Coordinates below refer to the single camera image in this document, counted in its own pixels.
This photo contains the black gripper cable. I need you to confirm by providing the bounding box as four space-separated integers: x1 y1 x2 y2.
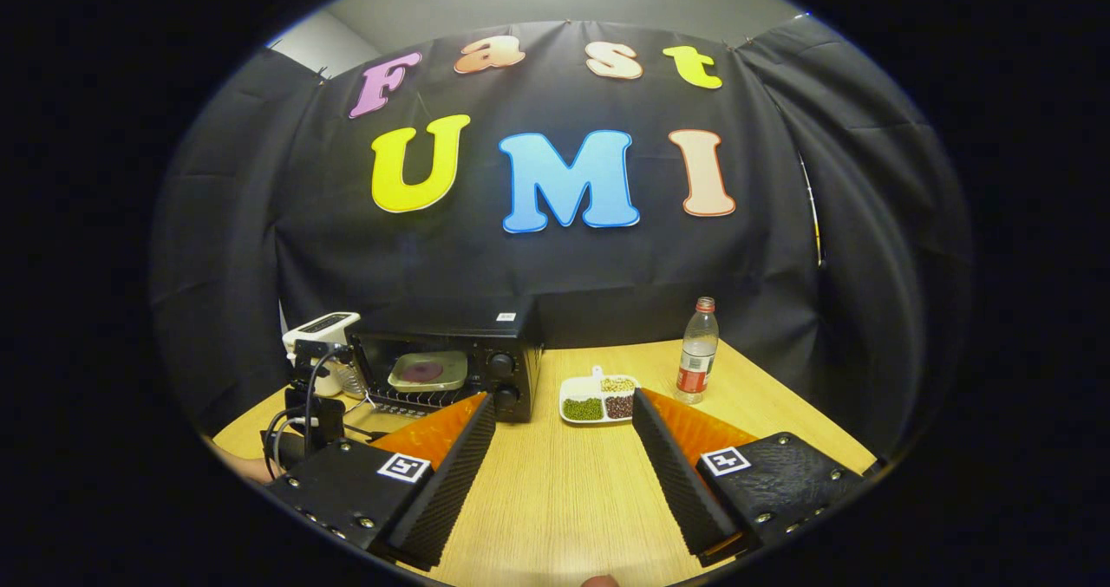
262 349 356 477

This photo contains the white toaster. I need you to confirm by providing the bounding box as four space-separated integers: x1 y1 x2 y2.
282 311 362 398

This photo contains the black electric oven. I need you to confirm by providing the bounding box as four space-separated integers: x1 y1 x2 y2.
347 297 546 424

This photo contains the cream rectangular food tray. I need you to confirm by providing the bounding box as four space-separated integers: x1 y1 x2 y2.
387 351 470 395

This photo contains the clear plastic water bottle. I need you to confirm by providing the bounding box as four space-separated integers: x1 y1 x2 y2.
675 297 721 407

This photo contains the white divided plate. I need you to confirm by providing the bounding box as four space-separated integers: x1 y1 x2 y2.
558 365 643 426

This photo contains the clear glass cup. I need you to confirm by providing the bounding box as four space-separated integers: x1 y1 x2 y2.
336 360 370 401

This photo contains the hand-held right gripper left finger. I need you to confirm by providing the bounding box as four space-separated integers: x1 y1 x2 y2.
263 391 499 572

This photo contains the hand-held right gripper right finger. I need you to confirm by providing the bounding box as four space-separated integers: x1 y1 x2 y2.
631 387 871 569

